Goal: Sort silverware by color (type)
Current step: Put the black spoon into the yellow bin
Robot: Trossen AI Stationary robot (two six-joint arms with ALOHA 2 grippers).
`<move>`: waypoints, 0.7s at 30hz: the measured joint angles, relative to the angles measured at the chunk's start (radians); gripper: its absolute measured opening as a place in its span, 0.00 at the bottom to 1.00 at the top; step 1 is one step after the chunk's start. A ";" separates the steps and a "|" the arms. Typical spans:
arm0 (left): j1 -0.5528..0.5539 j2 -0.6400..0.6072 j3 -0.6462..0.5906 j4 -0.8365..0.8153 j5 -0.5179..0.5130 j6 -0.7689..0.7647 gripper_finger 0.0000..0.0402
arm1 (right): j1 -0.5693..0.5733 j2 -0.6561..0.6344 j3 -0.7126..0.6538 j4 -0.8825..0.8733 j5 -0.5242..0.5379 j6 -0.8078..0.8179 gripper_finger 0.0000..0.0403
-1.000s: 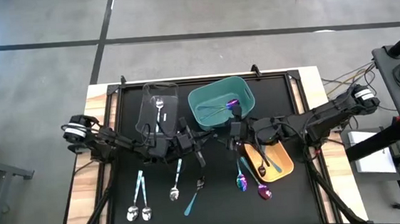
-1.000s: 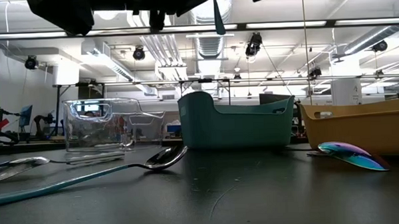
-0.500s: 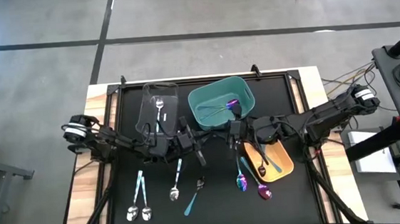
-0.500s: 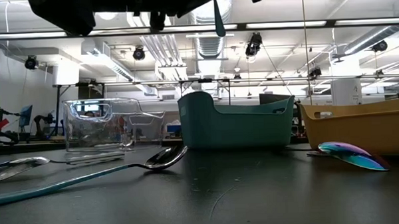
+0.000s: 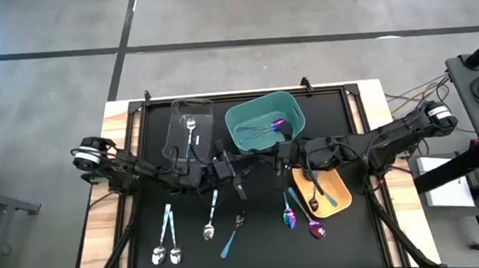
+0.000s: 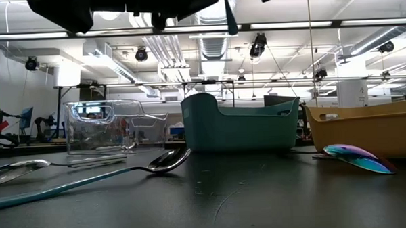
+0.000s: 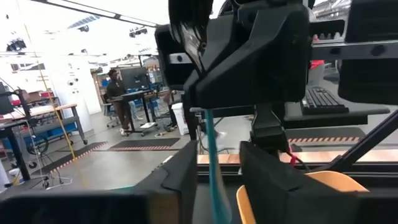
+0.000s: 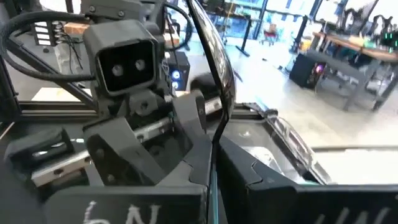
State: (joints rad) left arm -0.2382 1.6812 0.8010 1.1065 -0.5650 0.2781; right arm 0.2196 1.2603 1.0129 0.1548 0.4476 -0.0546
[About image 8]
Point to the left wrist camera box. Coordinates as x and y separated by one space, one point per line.
124 65

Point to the red chair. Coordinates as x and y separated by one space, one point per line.
271 34

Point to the black computer with pink light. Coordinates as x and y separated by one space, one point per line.
303 71

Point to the black computer with blue light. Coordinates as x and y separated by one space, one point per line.
183 67

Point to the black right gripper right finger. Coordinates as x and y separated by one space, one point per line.
311 205

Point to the black pole stand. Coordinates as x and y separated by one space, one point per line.
246 34
301 31

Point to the wooden table black legs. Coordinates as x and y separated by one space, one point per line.
373 53

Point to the clear plastic bin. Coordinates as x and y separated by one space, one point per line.
295 140

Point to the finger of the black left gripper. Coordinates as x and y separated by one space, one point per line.
189 118
118 155

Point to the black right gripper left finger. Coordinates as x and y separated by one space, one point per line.
124 208

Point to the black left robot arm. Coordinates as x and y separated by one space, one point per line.
112 9

